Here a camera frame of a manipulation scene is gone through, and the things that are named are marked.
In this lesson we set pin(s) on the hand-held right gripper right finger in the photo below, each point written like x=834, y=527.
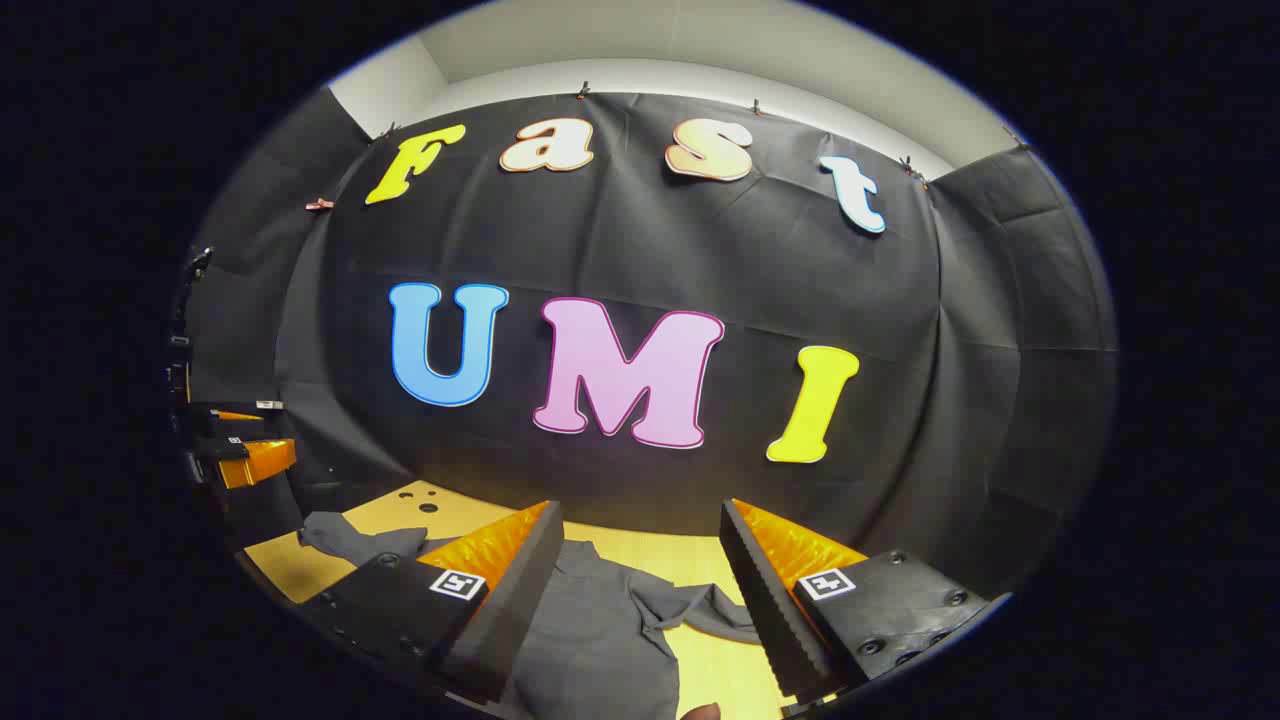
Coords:
x=765, y=600

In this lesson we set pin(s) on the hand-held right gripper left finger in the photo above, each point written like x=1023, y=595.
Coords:
x=530, y=590

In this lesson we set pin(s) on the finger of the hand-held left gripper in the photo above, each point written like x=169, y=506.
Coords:
x=255, y=463
x=225, y=420

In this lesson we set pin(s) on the grey shirt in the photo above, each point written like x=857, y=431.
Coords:
x=600, y=640

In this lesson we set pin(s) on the black backdrop cloth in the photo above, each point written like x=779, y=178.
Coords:
x=640, y=250

